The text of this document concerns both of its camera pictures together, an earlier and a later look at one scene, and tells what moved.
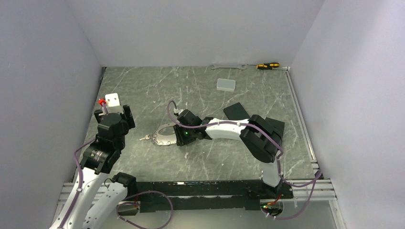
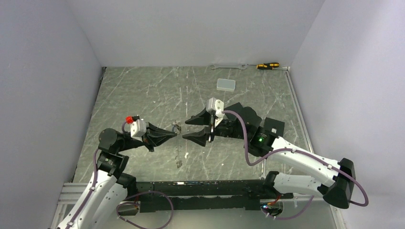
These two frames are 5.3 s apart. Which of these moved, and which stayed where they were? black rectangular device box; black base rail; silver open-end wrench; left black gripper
Moved: left black gripper
Stayed: black rectangular device box; silver open-end wrench; black base rail
